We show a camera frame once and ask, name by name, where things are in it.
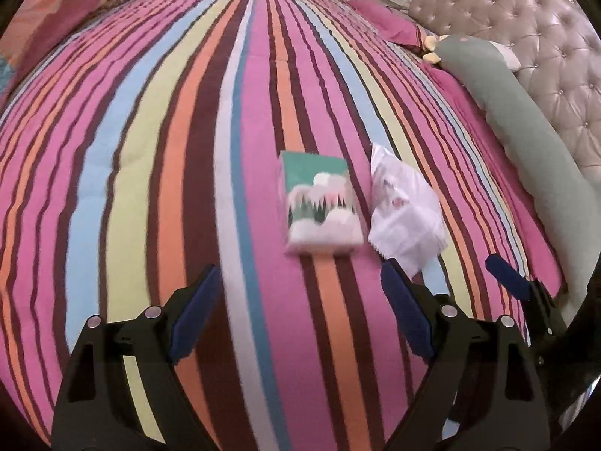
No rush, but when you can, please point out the tufted beige headboard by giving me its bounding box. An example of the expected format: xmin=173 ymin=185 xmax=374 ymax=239
xmin=408 ymin=0 xmax=601 ymax=189

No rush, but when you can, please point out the small yellow plush toy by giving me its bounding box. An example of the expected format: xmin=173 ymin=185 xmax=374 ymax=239
xmin=420 ymin=35 xmax=443 ymax=65

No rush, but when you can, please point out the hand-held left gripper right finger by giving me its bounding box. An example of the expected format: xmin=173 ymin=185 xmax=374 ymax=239
xmin=379 ymin=258 xmax=550 ymax=451

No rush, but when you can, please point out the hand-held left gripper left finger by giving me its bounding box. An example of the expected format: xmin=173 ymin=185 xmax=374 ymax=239
xmin=51 ymin=263 xmax=222 ymax=451

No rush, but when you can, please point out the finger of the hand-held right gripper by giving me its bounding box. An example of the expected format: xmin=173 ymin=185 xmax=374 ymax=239
xmin=485 ymin=254 xmax=571 ymax=345

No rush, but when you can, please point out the striped multicolour bed cover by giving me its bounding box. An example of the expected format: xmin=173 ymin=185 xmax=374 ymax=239
xmin=0 ymin=0 xmax=564 ymax=451

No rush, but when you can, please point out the teal tissue pack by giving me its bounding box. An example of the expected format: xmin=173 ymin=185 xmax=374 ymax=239
xmin=280 ymin=150 xmax=365 ymax=257

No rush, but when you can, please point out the white plastic wrapper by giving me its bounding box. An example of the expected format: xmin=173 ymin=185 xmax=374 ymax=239
xmin=367 ymin=143 xmax=448 ymax=279

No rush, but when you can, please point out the pink bed sheet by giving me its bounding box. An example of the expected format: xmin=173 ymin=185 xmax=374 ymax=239
xmin=420 ymin=62 xmax=564 ymax=294

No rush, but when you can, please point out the pink pillow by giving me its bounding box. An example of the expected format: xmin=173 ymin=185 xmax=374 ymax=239
xmin=346 ymin=0 xmax=438 ymax=53

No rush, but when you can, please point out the long green plush pillow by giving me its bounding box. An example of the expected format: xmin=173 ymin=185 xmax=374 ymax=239
xmin=434 ymin=35 xmax=601 ymax=326

